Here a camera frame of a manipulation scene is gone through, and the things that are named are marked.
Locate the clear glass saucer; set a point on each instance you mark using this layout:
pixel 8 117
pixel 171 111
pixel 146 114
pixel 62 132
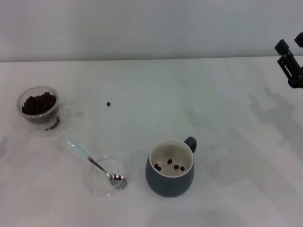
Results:
pixel 99 189

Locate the clear double-wall glass cup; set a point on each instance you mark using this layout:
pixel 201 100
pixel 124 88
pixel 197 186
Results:
pixel 40 123

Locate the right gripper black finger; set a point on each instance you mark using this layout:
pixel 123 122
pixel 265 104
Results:
pixel 290 66
pixel 300 40

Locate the dark teal ceramic mug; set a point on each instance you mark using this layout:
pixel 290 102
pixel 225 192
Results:
pixel 165 184

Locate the coffee bean pile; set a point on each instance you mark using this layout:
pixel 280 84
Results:
pixel 39 105

